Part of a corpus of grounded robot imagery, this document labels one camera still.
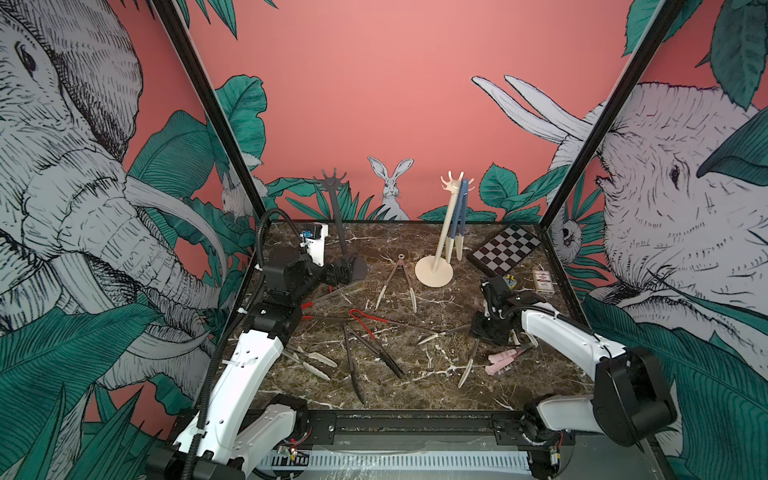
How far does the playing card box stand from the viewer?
1.03m

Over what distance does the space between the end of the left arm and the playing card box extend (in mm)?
707

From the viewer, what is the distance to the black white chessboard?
1.07 meters

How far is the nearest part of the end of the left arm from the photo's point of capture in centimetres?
64

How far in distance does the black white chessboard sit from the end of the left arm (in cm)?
59
